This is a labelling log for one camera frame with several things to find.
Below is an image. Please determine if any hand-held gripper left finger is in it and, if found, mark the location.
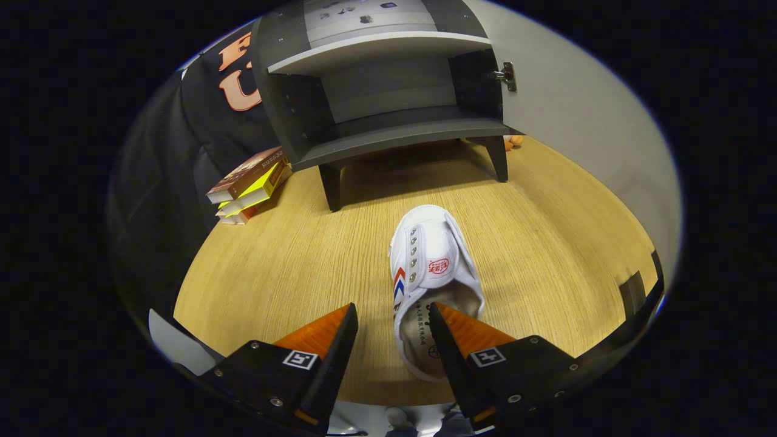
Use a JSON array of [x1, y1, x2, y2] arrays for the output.
[[199, 302, 359, 435]]

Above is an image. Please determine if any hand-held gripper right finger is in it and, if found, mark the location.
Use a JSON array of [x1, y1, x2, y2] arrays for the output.
[[428, 302, 582, 427]]

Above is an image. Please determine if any white canvas shoe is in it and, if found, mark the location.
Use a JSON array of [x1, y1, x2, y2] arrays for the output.
[[388, 205, 486, 383]]

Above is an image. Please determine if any dark grey shoe cabinet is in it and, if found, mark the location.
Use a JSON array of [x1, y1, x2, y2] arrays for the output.
[[249, 0, 524, 212]]

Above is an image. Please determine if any beige shoe cabinet door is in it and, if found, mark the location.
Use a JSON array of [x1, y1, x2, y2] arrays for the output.
[[467, 0, 684, 292]]

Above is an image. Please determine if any silver door hinge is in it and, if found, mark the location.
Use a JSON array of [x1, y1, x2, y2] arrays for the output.
[[492, 61, 518, 93]]

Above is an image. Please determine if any red orange book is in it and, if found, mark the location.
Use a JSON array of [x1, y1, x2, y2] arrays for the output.
[[217, 182, 286, 225]]

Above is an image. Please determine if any brown cover book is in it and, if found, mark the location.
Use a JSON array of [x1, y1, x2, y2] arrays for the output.
[[206, 146, 286, 205]]

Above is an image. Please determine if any black backdrop cloth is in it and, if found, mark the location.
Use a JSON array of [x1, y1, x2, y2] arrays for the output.
[[106, 24, 292, 322]]

